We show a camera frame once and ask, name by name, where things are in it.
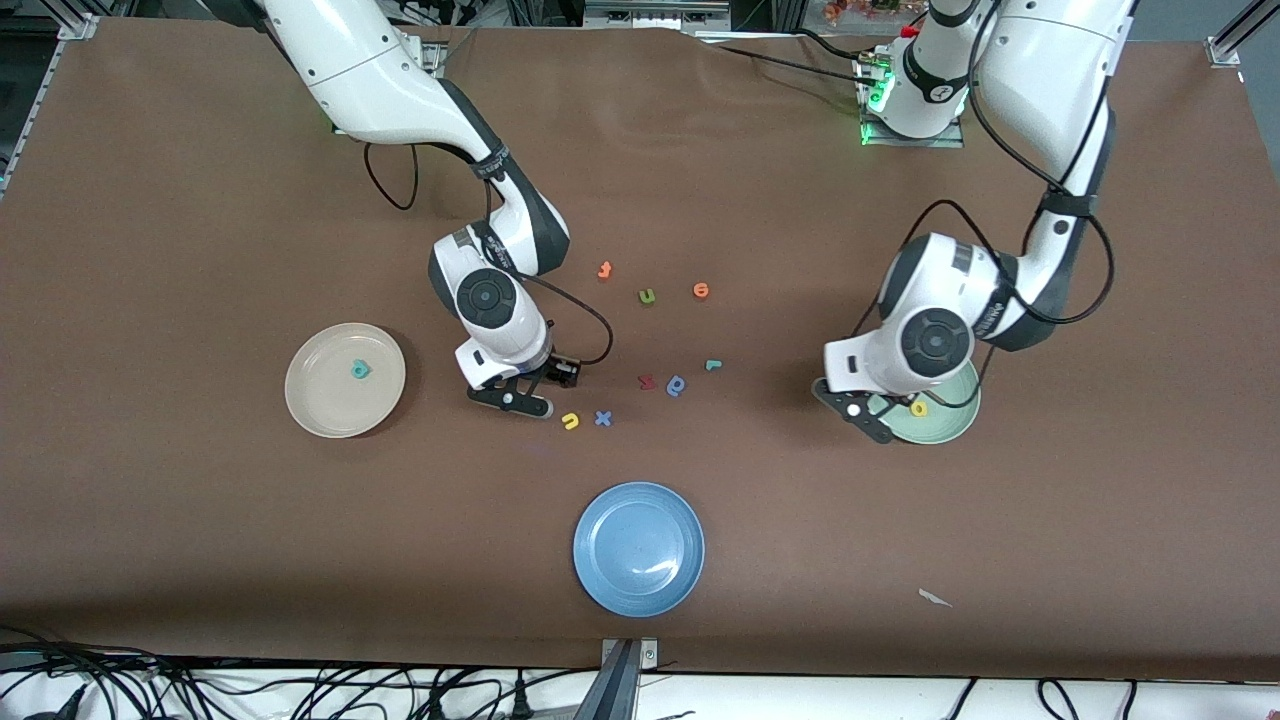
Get green plate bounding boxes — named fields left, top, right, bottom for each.
left=885, top=358, right=982, bottom=445

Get beige plate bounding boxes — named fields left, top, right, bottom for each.
left=284, top=322, right=408, bottom=439

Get blue plate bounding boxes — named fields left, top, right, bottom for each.
left=572, top=481, right=706, bottom=618

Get orange flowers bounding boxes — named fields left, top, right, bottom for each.
left=823, top=0, right=926, bottom=25

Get aluminium corner profile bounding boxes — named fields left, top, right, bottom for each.
left=1205, top=0, right=1280, bottom=69
left=0, top=0, right=101, bottom=191

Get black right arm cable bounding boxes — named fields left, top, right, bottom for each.
left=363, top=140, right=614, bottom=368

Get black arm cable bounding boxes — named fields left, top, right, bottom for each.
left=848, top=0, right=1115, bottom=406
left=363, top=140, right=614, bottom=368

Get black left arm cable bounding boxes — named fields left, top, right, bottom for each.
left=848, top=0, right=1115, bottom=406

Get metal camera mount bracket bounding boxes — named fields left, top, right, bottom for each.
left=575, top=637, right=660, bottom=720

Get black cable across table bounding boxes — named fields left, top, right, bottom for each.
left=700, top=30, right=873, bottom=86

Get aluminium frame profile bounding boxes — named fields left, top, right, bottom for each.
left=583, top=0, right=733, bottom=33

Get thick black floor cable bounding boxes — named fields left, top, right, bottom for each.
left=0, top=625, right=201, bottom=720

